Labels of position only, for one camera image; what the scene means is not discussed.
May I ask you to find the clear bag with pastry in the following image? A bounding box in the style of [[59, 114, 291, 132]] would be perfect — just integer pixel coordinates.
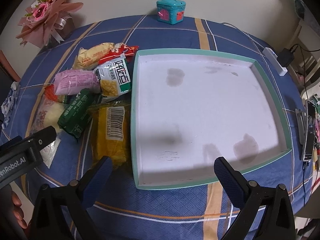
[[31, 96, 65, 168]]

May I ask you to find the dark green snack packet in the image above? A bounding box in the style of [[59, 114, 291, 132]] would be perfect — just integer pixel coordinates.
[[57, 88, 97, 140]]

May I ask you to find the orange red wafer packet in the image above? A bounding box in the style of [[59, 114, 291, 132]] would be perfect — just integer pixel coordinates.
[[44, 84, 66, 103]]

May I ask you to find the pink snack packet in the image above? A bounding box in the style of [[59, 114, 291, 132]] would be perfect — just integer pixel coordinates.
[[54, 69, 100, 95]]

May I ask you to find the yellow snack bag with barcode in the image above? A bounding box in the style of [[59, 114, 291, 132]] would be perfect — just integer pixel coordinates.
[[88, 100, 131, 170]]

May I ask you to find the yellow orange bread packet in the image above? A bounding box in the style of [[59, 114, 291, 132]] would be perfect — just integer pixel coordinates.
[[72, 42, 114, 70]]

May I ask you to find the white green corn snack bag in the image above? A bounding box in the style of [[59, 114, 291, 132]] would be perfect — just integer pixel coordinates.
[[93, 54, 131, 102]]

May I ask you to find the red white candy packet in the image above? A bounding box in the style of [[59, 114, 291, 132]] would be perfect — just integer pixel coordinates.
[[98, 43, 139, 64]]

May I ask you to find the person's left hand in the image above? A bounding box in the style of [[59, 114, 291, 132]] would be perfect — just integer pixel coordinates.
[[11, 191, 28, 230]]

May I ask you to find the crumpled blue white wrapper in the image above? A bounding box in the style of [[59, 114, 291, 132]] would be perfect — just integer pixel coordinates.
[[1, 81, 20, 128]]

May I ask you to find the colourful toy clutter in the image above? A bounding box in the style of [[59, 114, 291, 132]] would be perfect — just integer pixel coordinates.
[[310, 94, 319, 171]]

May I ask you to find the blue plaid tablecloth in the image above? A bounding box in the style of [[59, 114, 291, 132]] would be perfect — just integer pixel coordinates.
[[1, 16, 319, 239]]

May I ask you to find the smartphone on stand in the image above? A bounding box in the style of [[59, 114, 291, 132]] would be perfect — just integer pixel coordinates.
[[295, 100, 316, 162]]

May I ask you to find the pink paper flower bouquet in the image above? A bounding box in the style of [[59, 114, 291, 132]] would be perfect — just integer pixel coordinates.
[[16, 0, 83, 48]]

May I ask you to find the teal rimmed white tray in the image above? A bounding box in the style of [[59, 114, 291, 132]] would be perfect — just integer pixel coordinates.
[[131, 48, 292, 190]]

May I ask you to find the white plastic shelf rack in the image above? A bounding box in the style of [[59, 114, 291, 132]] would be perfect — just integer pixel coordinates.
[[290, 0, 320, 100]]

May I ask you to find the black power adapter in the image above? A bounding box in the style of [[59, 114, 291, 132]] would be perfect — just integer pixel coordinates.
[[277, 48, 295, 68]]

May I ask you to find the teal toy house box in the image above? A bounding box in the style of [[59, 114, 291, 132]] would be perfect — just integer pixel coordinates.
[[156, 0, 186, 25]]

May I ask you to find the black cable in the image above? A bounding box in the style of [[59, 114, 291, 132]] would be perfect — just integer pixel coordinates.
[[287, 43, 320, 205]]

